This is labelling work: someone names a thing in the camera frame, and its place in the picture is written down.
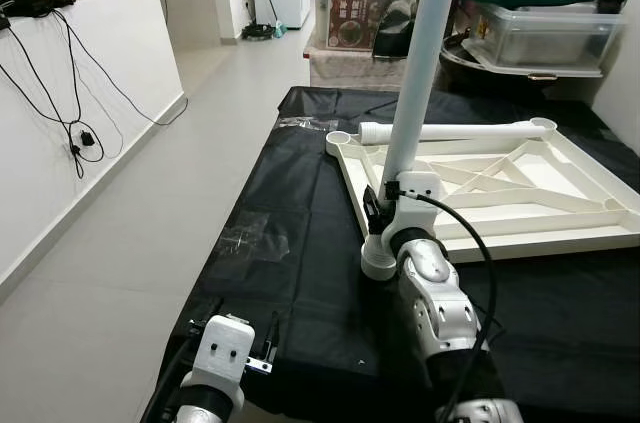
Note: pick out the white plastic table leg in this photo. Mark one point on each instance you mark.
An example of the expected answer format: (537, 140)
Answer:
(425, 63)
(460, 130)

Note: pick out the white plastic children table top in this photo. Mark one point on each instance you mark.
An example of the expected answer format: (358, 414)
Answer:
(540, 233)

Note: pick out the clear box with orange lid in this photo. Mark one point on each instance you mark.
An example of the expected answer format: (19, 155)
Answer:
(350, 8)

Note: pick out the clear plastic wrap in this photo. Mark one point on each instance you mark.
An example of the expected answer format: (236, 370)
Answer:
(305, 123)

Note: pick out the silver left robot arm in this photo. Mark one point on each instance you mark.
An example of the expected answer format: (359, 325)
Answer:
(200, 405)

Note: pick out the black round basin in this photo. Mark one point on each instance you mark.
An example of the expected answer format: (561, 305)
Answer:
(470, 68)

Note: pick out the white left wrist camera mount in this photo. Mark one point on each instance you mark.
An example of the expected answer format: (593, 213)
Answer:
(228, 348)

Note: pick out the shiny black plastic bag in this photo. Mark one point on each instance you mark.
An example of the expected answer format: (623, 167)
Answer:
(395, 28)

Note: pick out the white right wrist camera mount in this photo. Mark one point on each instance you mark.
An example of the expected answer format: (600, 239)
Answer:
(418, 208)

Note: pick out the grey cloth covered ledge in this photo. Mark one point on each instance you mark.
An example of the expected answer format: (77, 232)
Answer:
(350, 68)

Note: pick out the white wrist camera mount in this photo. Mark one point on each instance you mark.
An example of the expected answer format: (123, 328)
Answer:
(228, 348)
(418, 208)

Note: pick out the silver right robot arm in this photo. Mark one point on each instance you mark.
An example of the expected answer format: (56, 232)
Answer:
(440, 303)

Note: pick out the clear plastic storage box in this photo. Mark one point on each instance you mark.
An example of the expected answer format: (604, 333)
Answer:
(550, 38)

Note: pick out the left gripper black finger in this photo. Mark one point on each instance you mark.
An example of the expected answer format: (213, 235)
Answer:
(274, 335)
(217, 308)

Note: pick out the clear tape patch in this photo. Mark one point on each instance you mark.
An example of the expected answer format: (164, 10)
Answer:
(250, 236)

